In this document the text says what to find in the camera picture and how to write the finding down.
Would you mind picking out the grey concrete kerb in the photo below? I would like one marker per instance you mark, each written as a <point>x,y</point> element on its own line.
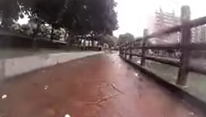
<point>27,63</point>

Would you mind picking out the brown wooden railing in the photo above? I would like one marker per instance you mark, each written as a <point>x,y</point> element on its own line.
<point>184,44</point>

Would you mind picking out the tall pale building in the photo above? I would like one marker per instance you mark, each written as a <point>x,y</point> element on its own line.
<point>164,25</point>

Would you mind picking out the water channel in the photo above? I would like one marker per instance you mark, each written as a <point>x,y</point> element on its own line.
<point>196,82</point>

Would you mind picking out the dark stone edging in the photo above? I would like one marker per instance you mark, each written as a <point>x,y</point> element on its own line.
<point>170,85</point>

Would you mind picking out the dark low fence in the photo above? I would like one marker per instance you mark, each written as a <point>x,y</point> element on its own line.
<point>28,41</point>

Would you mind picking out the red paved path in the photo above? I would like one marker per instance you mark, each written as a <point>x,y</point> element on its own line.
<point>90,84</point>

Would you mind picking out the row of dark trees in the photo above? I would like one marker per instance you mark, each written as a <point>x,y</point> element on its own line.
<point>73,13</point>

